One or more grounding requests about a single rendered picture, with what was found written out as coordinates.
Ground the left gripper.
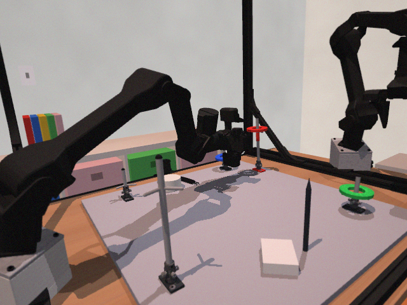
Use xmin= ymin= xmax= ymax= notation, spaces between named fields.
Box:
xmin=362 ymin=65 xmax=407 ymax=128

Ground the grey post with red foot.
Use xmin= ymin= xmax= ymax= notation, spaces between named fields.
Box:
xmin=253 ymin=117 xmax=266 ymax=172

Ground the green ring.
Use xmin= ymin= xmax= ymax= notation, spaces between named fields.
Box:
xmin=339 ymin=184 xmax=374 ymax=200

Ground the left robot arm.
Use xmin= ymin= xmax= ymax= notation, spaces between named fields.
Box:
xmin=329 ymin=9 xmax=407 ymax=151

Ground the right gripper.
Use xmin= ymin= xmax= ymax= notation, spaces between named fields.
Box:
xmin=215 ymin=107 xmax=249 ymax=167

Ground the pale pink flat block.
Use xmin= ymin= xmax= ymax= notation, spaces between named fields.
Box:
xmin=261 ymin=238 xmax=299 ymax=276

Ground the black pen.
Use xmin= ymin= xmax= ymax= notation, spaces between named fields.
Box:
xmin=303 ymin=178 xmax=312 ymax=252

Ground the white short cylinder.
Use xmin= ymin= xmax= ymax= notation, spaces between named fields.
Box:
xmin=164 ymin=174 xmax=181 ymax=193

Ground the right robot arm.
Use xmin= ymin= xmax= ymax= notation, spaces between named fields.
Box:
xmin=0 ymin=68 xmax=219 ymax=258

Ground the red ring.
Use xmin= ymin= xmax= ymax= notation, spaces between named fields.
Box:
xmin=247 ymin=126 xmax=268 ymax=132

